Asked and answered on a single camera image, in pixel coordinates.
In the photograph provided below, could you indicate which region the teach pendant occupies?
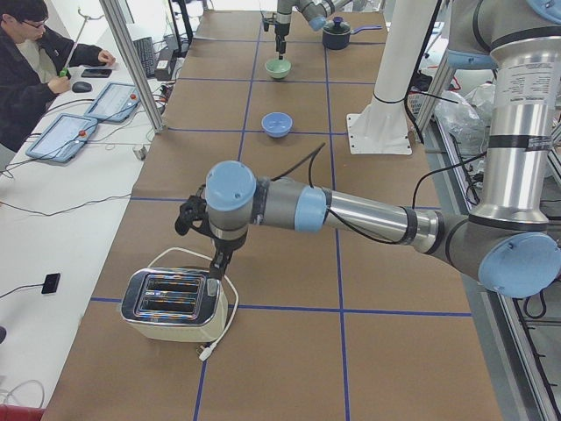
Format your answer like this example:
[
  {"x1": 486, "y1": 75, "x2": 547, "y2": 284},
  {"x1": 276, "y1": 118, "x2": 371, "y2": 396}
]
[
  {"x1": 84, "y1": 82, "x2": 139, "y2": 123},
  {"x1": 25, "y1": 113, "x2": 98, "y2": 164}
]

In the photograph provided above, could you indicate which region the green bowl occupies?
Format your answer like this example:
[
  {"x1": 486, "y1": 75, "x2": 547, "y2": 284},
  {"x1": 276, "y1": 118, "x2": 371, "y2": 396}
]
[{"x1": 265, "y1": 59, "x2": 292, "y2": 80}]

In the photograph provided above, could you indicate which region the upper teach pendant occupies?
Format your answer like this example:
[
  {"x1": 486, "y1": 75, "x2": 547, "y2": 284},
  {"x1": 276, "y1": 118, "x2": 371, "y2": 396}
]
[{"x1": 84, "y1": 82, "x2": 139, "y2": 123}]

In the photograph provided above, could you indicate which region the cream toaster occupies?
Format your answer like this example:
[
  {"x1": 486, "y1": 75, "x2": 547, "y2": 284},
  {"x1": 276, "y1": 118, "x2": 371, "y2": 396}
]
[{"x1": 120, "y1": 268, "x2": 228, "y2": 343}]

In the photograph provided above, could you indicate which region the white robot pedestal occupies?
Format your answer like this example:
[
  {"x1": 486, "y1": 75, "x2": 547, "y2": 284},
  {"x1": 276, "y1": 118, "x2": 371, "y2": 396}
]
[{"x1": 347, "y1": 0, "x2": 440, "y2": 155}]

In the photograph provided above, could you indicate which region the black smartphone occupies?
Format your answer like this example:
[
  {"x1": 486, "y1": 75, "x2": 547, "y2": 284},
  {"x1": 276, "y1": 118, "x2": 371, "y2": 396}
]
[{"x1": 82, "y1": 68, "x2": 112, "y2": 78}]

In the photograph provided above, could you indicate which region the seated person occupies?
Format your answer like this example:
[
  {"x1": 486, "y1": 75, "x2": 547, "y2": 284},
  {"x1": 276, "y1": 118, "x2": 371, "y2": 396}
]
[{"x1": 1, "y1": 1, "x2": 115, "y2": 153}]

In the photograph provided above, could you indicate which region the blue bowl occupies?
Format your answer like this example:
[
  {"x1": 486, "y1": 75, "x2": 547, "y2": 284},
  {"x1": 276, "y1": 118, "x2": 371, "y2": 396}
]
[{"x1": 261, "y1": 112, "x2": 293, "y2": 139}]

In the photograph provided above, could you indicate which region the lower teach pendant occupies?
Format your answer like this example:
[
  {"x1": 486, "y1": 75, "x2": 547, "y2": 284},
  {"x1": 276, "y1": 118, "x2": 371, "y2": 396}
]
[{"x1": 25, "y1": 113, "x2": 98, "y2": 164}]

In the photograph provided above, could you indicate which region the white toaster cable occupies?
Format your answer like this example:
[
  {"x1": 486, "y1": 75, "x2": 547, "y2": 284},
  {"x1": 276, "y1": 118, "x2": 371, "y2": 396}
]
[{"x1": 146, "y1": 246, "x2": 240, "y2": 362}]

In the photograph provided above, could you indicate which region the black keyboard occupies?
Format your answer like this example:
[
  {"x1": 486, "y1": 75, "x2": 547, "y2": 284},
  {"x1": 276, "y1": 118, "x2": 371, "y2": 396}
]
[{"x1": 132, "y1": 37, "x2": 157, "y2": 78}]

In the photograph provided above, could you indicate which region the aluminium frame post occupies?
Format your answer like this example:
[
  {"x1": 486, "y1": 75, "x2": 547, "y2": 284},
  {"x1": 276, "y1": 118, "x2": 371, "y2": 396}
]
[{"x1": 100, "y1": 0, "x2": 164, "y2": 133}]

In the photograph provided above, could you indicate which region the black computer mouse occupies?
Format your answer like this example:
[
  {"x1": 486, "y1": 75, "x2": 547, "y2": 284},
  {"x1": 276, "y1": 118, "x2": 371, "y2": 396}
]
[{"x1": 72, "y1": 82, "x2": 93, "y2": 93}]

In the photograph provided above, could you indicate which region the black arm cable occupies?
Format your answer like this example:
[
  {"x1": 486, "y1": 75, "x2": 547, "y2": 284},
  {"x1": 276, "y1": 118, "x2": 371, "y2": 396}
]
[{"x1": 271, "y1": 87, "x2": 496, "y2": 245}]

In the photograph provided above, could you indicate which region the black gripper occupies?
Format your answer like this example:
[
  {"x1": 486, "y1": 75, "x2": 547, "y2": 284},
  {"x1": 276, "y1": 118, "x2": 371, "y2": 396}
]
[
  {"x1": 261, "y1": 14, "x2": 290, "y2": 60},
  {"x1": 209, "y1": 234, "x2": 246, "y2": 282}
]

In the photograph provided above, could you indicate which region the small black device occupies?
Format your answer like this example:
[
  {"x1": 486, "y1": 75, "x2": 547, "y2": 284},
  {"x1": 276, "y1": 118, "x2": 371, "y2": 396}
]
[{"x1": 41, "y1": 273, "x2": 60, "y2": 295}]

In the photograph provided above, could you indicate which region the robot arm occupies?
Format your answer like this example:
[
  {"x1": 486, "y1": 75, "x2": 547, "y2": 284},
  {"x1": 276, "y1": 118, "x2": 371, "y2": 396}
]
[
  {"x1": 261, "y1": 0, "x2": 351, "y2": 60},
  {"x1": 203, "y1": 1, "x2": 560, "y2": 298}
]

